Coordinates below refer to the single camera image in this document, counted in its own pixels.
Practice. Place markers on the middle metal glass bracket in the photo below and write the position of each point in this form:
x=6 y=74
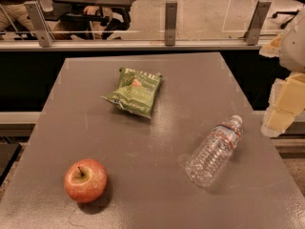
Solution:
x=170 y=23

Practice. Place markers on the red apple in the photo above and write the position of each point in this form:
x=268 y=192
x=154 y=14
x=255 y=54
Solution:
x=85 y=180

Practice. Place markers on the green jalapeno chip bag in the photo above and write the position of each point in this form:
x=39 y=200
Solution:
x=136 y=92

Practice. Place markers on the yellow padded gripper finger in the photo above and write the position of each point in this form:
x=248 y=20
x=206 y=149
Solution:
x=271 y=49
x=286 y=103

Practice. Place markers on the left metal glass bracket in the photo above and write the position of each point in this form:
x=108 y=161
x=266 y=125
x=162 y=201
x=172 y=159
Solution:
x=38 y=21

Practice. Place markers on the right metal glass bracket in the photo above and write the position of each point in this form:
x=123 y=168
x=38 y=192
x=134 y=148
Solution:
x=252 y=34

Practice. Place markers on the metal glass bracket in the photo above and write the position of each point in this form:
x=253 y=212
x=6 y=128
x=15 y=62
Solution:
x=170 y=23
x=252 y=34
x=38 y=21

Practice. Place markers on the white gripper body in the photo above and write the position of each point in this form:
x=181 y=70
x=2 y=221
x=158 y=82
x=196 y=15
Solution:
x=294 y=50

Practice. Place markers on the metal railing bar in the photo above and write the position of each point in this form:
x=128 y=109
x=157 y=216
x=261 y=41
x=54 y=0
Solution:
x=129 y=46

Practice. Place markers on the clear plastic water bottle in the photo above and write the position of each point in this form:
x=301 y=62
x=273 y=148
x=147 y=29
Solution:
x=209 y=159

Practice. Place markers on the black desk behind glass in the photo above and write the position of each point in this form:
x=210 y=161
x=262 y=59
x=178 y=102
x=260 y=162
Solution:
x=113 y=15

